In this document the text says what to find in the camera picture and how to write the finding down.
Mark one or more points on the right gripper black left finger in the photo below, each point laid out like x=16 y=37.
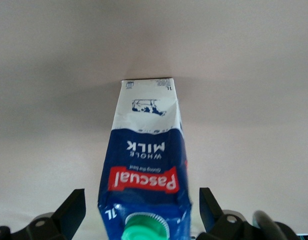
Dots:
x=66 y=220

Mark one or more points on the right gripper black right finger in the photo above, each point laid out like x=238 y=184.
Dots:
x=215 y=221

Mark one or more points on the blue white milk carton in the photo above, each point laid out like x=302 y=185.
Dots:
x=146 y=150

